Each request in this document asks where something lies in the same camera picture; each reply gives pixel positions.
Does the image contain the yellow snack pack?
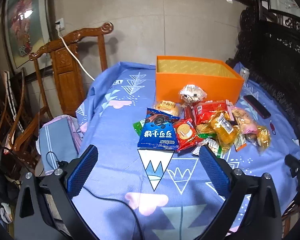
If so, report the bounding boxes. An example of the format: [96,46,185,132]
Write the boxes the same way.
[210,112,239,153]

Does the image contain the clear pack small biscuits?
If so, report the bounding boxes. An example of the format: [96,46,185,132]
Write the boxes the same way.
[245,126,271,153]

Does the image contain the red sandwich biscuit pack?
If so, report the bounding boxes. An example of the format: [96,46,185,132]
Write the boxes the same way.
[173,118,203,152]

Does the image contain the blue cookie snack bag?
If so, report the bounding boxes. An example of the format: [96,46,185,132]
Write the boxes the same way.
[138,108,180,151]

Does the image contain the red cracker snack pack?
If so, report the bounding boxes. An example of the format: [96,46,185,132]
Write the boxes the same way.
[192,100,234,125]

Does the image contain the folded blue striped cloth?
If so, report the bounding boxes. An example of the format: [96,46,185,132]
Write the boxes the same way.
[36,115,83,175]

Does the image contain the pink wrapped pastry pack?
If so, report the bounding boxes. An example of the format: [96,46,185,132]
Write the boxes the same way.
[231,107,258,134]

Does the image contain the blue patterned tablecloth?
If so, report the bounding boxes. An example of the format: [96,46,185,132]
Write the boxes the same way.
[39,61,300,240]

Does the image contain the green snack pack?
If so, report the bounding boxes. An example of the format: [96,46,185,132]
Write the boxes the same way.
[133,119,145,136]

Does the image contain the black phone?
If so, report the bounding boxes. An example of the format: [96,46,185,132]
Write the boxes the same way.
[243,95,271,119]

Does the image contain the small bread bun pack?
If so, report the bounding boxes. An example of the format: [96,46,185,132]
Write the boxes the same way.
[154,100,180,116]

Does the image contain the clear bag white candies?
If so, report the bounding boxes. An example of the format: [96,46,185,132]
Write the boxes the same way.
[179,85,207,104]

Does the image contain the orange cardboard box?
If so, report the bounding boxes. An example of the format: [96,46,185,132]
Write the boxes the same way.
[155,56,244,103]

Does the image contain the small white can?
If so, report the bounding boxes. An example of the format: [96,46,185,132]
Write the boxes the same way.
[239,67,250,87]

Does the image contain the carved wooden chair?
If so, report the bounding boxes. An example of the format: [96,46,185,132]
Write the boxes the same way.
[0,21,114,165]

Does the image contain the dark carved wooden furniture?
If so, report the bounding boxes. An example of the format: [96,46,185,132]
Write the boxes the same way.
[230,0,300,138]

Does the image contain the framed flower painting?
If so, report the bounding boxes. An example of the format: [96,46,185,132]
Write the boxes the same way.
[2,0,50,70]

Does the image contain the black thin cable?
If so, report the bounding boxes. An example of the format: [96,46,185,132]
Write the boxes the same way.
[45,151,144,240]

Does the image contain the red keychain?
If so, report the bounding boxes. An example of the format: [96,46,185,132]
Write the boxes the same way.
[269,121,276,135]

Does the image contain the white power cable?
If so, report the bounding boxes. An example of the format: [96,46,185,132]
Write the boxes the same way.
[55,24,96,81]

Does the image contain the wall power socket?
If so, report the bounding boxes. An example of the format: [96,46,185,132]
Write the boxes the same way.
[55,18,65,31]

